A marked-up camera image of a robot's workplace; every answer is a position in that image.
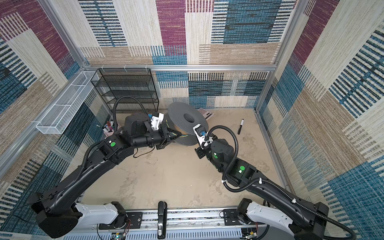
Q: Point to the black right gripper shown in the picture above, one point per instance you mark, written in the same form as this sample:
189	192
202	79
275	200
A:
201	152

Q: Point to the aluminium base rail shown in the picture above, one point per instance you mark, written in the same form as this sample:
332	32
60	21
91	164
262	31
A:
219	223

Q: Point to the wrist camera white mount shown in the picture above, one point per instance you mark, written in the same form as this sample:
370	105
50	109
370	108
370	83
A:
201	134
156	120

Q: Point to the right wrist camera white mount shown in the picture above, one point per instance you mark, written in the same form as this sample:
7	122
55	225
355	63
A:
201	134

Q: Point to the pink pen cup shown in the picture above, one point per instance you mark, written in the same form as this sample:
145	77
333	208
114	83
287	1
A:
108	128

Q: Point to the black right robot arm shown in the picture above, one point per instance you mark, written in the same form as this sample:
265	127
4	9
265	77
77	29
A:
301	219

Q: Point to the black white marker pen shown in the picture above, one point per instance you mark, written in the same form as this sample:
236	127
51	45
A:
240	126

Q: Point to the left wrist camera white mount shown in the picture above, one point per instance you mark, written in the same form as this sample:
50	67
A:
156	120

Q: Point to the white wire mesh basket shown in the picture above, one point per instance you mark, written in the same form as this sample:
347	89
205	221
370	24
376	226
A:
62	112

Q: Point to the black mesh shelf rack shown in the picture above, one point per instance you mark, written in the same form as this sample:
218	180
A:
114	83

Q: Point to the grey perforated cable spool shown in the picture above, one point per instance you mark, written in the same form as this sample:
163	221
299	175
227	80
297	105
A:
183	117

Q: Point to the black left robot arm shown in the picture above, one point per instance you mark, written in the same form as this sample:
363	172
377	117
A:
57	212

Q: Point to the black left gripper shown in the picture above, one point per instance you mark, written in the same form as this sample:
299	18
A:
164	131

